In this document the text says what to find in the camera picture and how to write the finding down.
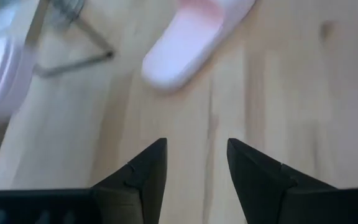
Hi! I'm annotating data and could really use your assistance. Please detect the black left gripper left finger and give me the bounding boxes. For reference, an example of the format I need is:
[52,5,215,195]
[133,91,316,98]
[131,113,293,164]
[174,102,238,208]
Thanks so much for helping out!
[91,138,168,224]

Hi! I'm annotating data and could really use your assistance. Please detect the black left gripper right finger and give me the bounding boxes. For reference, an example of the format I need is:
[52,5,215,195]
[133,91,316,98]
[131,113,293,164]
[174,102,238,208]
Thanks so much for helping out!
[227,138,337,224]

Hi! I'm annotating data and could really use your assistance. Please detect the wooden shelf with black frame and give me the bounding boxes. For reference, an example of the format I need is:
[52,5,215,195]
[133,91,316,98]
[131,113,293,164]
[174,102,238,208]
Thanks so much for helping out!
[23,0,115,79]

